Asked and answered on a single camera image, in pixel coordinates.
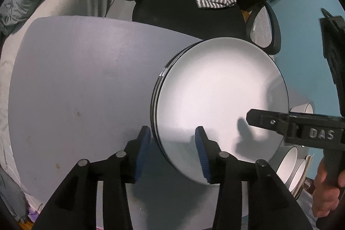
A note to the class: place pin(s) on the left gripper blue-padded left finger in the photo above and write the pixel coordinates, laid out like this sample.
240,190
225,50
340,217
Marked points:
73,204

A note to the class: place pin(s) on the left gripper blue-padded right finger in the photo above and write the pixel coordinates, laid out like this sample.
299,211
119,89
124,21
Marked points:
271,205

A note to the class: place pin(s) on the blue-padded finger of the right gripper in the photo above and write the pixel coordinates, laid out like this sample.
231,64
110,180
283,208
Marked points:
285,124

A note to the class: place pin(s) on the small white black-rimmed plate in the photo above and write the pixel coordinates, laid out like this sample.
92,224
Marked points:
214,85

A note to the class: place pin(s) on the person's right hand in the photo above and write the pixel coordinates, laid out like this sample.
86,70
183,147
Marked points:
325,196

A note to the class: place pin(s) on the white ribbed bowl far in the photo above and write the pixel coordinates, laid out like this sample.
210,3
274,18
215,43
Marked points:
304,108

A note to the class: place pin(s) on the white ribbed bowl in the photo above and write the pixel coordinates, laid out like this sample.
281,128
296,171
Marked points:
283,162
304,108

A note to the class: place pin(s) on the white ribbed bowl near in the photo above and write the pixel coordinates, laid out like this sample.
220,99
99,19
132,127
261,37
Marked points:
283,162

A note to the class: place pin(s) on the white bowl lowest right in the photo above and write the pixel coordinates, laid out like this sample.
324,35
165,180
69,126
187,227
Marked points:
296,174

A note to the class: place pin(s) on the large white black-rimmed plate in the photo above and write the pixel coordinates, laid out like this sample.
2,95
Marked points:
156,92

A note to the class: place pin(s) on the black office chair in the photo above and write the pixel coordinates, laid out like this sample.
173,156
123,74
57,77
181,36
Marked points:
185,17

